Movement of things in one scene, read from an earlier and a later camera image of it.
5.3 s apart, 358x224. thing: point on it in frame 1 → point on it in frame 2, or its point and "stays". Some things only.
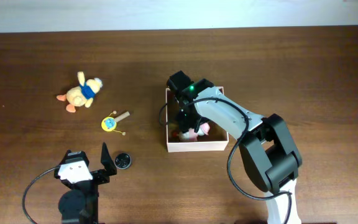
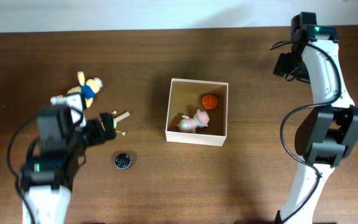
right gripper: [182, 123] → [282, 65]
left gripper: [102, 175] → [98, 127]
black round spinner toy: [122, 160] stays
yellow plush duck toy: [81, 94] stays
